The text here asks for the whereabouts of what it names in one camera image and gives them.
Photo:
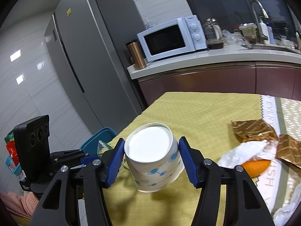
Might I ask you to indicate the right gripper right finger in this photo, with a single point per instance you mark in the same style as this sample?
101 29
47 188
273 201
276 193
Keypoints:
244 203

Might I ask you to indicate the kitchen sink faucet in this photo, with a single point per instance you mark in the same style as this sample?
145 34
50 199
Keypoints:
264 15

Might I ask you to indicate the white tissue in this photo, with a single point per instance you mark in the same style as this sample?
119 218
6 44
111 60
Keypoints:
282 215
249 151

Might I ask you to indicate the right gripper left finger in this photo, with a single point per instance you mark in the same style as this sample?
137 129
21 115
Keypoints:
59 204

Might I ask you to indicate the paper cup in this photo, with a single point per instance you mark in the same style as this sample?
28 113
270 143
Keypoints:
153 157

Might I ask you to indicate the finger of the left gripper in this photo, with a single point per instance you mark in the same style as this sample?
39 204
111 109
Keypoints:
89 158

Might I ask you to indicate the plastic food bag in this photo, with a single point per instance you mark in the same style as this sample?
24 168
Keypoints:
249 32

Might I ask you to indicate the blue trash bin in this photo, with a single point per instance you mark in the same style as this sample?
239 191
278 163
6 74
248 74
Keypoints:
105 135

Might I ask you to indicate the maroon base cabinets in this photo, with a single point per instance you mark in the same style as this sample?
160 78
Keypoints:
277 79

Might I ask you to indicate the white kitchen counter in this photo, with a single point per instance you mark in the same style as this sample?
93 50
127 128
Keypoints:
230 53

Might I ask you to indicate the red floor bag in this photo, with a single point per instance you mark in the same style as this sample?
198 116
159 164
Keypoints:
12 161

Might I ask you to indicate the glass kettle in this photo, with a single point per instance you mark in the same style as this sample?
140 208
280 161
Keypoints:
213 33

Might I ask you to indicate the white soap bottle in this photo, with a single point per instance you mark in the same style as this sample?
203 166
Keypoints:
265 35

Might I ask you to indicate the grey double door refrigerator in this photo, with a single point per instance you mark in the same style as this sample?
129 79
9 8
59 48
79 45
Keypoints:
86 40

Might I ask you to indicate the yellow patterned tablecloth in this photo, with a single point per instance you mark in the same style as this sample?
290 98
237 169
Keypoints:
205 120

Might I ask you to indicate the dark kitchen window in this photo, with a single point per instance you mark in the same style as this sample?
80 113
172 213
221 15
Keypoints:
231 13

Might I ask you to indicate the white microwave oven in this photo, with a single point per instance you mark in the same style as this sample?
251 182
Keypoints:
178 36

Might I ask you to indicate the copper thermos tumbler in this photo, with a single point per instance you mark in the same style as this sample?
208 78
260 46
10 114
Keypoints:
137 55

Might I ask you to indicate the gold foil wrapper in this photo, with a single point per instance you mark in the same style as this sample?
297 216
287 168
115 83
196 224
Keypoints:
288 149
254 130

